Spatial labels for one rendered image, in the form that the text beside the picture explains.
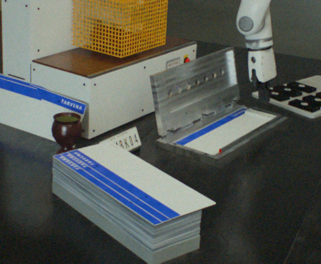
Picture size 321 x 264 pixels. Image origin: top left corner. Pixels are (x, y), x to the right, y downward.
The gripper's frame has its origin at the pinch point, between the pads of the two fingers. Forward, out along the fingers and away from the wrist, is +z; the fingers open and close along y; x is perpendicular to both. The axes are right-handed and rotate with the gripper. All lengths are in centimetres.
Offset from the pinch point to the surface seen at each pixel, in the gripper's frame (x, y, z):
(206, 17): 132, 176, -3
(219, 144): -0.2, -28.9, 7.2
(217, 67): 13.3, -4.3, -9.9
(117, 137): 18, -52, 0
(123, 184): -7, -80, 1
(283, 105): 2.9, 18.3, 7.9
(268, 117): -1.8, -1.7, 6.5
